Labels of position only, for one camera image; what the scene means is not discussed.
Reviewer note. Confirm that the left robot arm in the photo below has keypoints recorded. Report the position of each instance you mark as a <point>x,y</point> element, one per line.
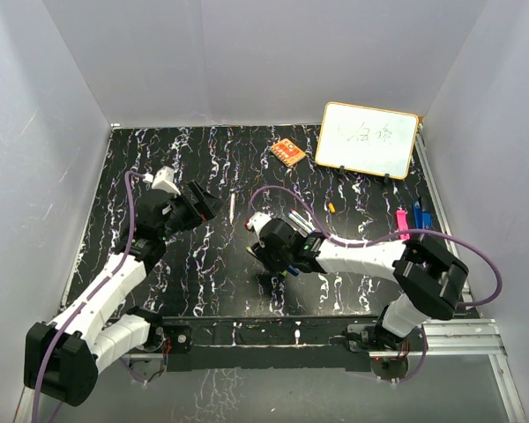
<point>97,308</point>

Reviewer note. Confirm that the purple capped white marker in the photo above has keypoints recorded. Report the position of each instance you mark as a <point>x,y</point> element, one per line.
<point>297,223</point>

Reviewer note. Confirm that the green capped white marker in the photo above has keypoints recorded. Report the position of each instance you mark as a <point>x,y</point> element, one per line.
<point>283,273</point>

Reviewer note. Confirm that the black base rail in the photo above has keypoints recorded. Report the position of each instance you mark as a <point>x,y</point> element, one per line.
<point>286,342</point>

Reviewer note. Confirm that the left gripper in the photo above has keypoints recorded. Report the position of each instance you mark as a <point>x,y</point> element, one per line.
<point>207,207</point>

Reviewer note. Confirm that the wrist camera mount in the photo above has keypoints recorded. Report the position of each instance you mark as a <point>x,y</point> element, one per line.
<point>257,221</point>
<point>163,179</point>

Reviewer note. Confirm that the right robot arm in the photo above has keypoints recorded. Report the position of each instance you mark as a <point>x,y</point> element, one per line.
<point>430,276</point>

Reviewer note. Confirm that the blue capped white marker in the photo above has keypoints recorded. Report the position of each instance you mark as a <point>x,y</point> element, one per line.
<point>302,221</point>

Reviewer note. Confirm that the dark blue capped marker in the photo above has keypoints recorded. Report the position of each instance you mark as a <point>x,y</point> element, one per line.
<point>292,270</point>

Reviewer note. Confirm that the pink clip tool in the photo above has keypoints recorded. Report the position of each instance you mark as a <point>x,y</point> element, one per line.
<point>401,217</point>

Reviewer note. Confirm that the aluminium frame rail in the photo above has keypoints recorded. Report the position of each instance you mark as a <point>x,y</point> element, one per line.
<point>454,338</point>

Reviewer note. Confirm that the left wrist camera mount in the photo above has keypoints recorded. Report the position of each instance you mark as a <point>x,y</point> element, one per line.
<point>163,179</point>

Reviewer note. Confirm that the small whiteboard yellow frame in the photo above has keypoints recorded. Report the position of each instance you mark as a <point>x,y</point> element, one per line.
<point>366,140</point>

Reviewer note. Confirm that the yellow capped white marker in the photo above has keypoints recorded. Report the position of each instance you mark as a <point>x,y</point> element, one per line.
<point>231,213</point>

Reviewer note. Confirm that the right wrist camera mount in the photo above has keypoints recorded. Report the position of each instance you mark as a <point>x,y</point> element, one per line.
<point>257,221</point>

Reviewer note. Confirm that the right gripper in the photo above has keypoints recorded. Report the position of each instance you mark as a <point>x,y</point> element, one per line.
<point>262,250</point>

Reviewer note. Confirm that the orange card packet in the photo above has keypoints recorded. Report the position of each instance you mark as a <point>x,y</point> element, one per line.
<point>288,152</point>

